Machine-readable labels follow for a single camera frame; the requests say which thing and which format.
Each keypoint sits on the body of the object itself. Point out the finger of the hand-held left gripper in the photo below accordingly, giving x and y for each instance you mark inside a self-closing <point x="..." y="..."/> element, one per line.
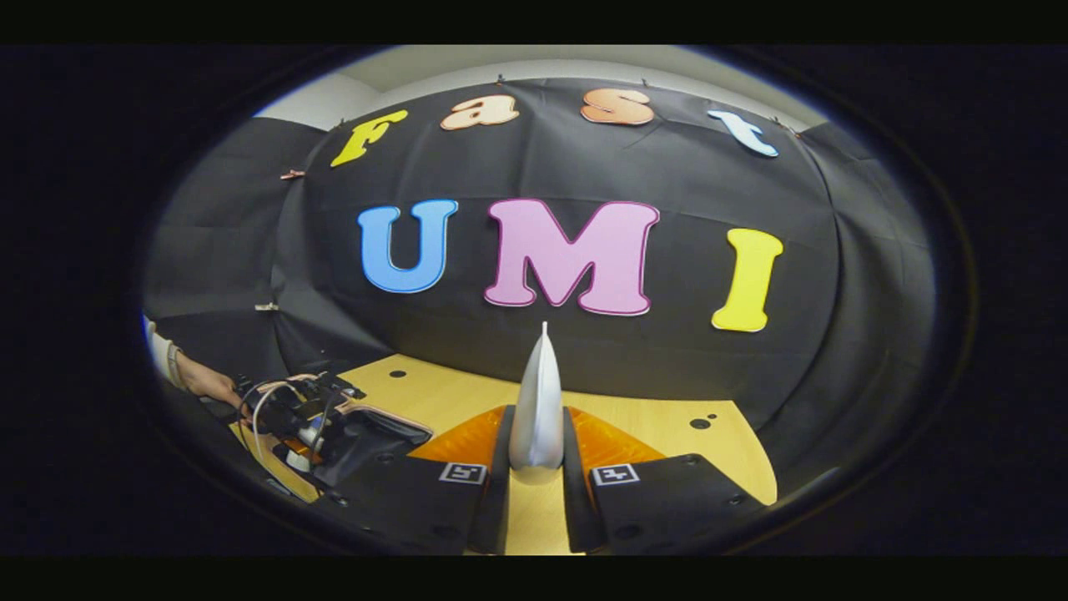
<point x="299" y="451"/>

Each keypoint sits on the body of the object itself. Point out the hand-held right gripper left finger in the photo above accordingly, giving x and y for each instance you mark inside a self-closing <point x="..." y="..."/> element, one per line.
<point x="499" y="509"/>

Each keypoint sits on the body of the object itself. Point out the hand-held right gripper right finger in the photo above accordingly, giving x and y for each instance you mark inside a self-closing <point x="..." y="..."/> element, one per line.
<point x="576" y="509"/>

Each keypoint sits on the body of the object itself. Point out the black backdrop cloth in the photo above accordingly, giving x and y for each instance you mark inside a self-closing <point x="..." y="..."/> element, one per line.
<point x="667" y="376"/>

